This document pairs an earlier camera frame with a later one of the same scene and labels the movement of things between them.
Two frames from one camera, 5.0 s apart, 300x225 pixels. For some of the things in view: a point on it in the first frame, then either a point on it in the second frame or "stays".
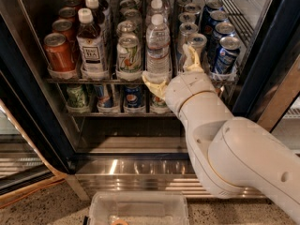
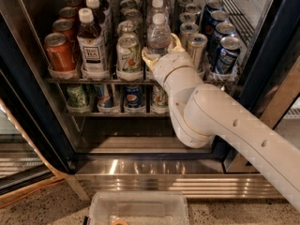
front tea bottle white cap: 90,45 stays
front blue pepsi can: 227,54 stays
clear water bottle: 157,50 stays
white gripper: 187,89 → 170,64
